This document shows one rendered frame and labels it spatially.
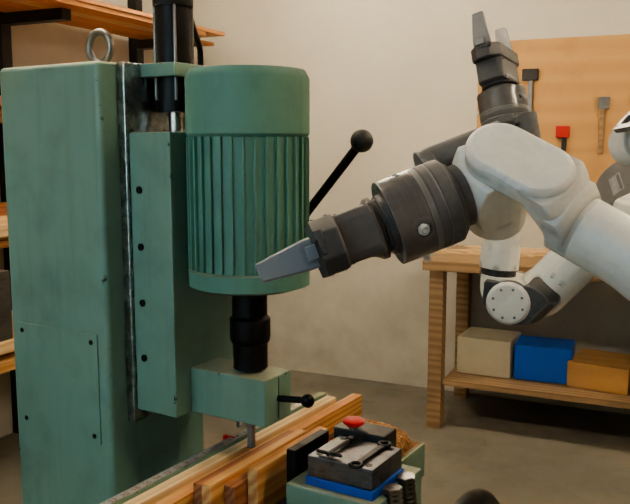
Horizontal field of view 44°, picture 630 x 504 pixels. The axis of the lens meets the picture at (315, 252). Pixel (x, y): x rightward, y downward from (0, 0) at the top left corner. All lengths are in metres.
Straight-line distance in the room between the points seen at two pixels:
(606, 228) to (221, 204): 0.52
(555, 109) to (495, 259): 2.90
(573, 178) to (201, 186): 0.52
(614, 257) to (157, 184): 0.66
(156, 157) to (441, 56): 3.44
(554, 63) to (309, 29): 1.43
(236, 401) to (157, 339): 0.15
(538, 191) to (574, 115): 3.56
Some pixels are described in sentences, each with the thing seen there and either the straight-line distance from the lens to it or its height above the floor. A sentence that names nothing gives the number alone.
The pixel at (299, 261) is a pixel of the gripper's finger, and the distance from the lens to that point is 0.78.
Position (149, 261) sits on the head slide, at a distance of 1.17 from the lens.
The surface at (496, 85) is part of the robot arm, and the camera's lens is 1.48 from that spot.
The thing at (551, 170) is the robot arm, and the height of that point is 1.38.
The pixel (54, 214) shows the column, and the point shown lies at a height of 1.30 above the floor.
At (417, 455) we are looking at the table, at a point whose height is 0.89.
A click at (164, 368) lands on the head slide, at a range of 1.19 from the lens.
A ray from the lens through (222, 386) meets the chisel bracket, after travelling 1.17.
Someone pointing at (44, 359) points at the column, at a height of 1.07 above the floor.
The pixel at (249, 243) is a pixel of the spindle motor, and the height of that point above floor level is 1.27.
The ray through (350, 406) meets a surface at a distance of 1.45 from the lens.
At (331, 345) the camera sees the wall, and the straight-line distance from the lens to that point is 4.84.
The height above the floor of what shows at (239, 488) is 0.94.
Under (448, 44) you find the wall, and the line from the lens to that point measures 4.49.
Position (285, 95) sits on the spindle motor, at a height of 1.47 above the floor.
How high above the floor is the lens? 1.40
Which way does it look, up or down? 8 degrees down
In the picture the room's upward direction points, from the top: straight up
